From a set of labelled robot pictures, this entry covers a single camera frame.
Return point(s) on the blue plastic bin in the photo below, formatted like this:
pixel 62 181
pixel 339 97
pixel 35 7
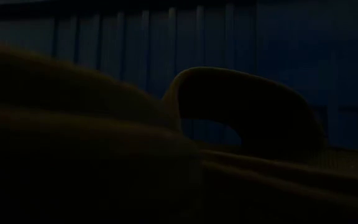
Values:
pixel 291 46

